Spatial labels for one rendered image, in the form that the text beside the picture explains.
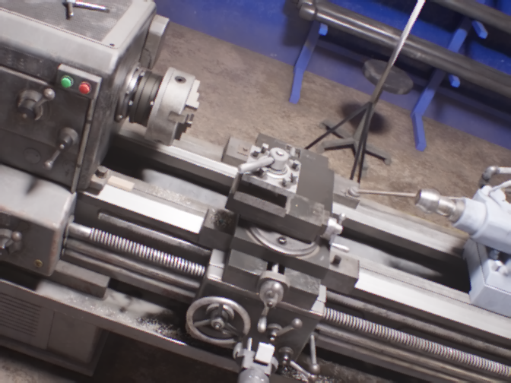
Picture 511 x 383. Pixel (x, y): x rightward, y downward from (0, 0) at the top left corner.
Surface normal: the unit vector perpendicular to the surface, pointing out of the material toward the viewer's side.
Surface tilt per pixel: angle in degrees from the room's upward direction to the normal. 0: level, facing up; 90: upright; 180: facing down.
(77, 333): 90
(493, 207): 0
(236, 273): 90
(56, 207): 32
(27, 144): 90
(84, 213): 90
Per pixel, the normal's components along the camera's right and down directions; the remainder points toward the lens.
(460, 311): 0.19, -0.26
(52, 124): -0.12, 0.58
